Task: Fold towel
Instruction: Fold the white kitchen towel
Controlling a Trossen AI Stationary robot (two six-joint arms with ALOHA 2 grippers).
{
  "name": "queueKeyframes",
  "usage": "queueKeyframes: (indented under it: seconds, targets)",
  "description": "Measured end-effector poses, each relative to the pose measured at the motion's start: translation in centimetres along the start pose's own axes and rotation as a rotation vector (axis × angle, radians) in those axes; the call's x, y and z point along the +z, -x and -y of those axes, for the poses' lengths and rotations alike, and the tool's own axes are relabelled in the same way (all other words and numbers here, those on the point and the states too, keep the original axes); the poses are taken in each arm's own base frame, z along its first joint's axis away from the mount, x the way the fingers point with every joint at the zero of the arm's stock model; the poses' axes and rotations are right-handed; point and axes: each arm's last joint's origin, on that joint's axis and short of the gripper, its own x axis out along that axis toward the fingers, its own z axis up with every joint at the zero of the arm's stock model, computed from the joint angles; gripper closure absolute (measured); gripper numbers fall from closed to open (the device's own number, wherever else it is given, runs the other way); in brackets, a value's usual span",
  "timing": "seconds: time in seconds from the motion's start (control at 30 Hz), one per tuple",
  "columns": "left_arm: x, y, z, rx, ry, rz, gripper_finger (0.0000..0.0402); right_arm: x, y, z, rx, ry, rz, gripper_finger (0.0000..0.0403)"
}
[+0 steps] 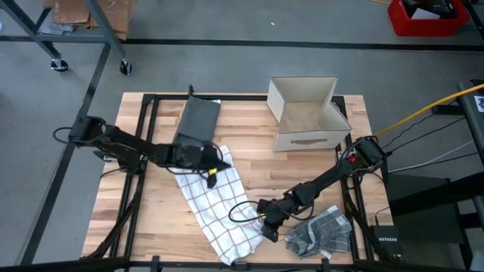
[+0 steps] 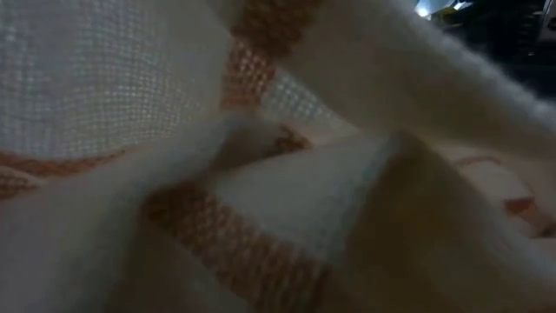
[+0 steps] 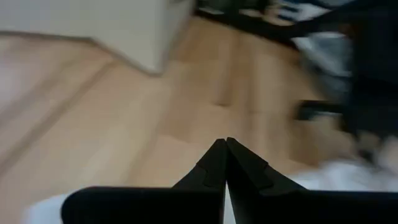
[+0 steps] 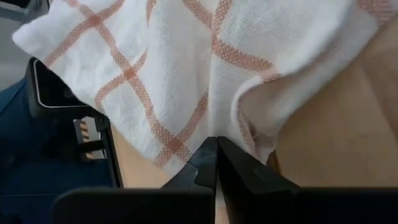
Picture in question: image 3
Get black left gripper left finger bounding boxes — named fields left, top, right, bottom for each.
left=61, top=139, right=227, bottom=224

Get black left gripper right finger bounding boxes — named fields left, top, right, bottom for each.
left=226, top=136, right=398, bottom=224

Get white towel orange grid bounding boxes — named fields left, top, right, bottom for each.
left=21, top=157, right=398, bottom=224

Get beige fabric storage box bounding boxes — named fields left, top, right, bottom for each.
left=0, top=0, right=195, bottom=76

